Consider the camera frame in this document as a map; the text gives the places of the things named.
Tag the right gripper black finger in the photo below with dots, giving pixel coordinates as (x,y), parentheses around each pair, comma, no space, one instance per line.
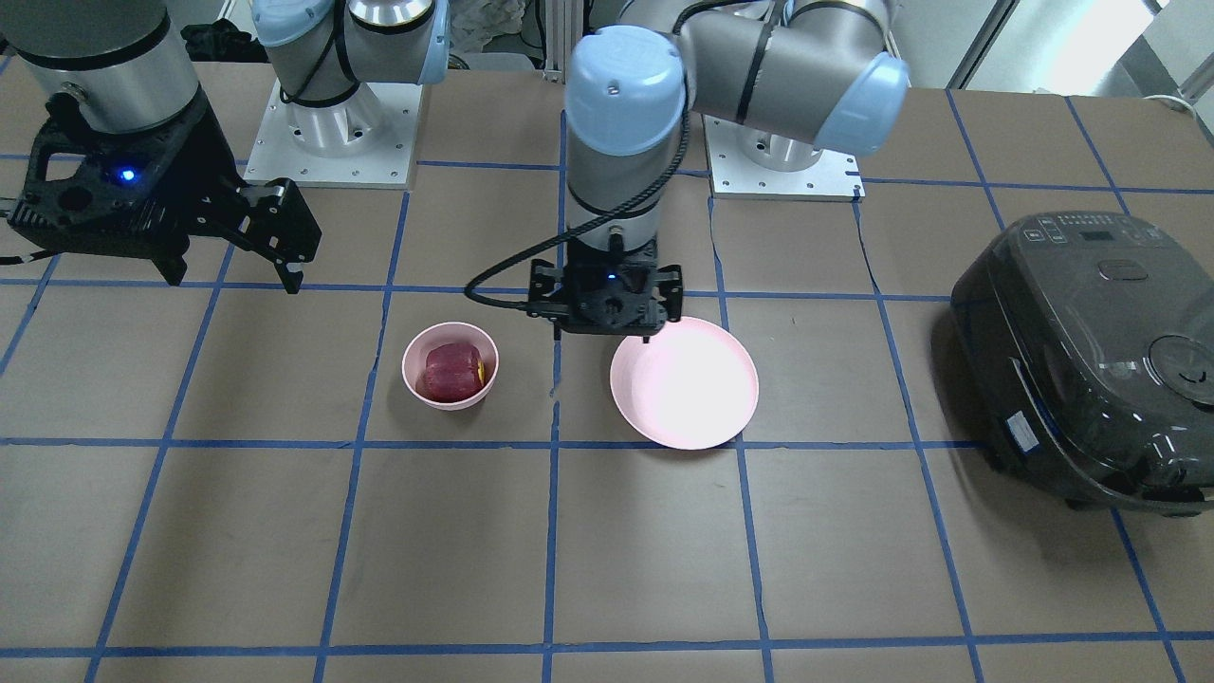
(278,225)

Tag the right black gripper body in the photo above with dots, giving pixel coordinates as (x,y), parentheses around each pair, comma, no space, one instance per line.
(203,155)

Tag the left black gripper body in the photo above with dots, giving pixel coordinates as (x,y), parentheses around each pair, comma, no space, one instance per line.
(671,282)

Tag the red apple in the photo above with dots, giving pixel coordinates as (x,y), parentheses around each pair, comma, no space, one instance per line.
(453,372)

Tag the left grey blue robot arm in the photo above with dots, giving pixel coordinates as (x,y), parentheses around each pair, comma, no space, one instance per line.
(818,72)

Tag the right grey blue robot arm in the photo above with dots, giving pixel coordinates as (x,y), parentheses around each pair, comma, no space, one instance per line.
(130,68)

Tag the pink plate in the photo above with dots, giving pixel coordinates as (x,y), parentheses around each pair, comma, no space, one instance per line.
(690,387)

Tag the pink bowl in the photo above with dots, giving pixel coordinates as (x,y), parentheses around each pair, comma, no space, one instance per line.
(414,356)

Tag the black rice cooker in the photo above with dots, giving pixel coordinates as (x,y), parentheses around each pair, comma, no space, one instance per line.
(1089,337)

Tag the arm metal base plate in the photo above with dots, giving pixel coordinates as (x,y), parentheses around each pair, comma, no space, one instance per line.
(747,163)
(367,142)

